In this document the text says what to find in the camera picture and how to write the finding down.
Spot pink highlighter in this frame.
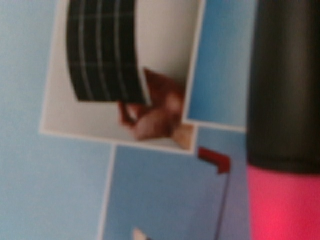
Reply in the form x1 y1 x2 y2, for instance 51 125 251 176
246 0 320 240

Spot light blue book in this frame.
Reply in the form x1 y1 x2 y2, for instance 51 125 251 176
0 0 250 240

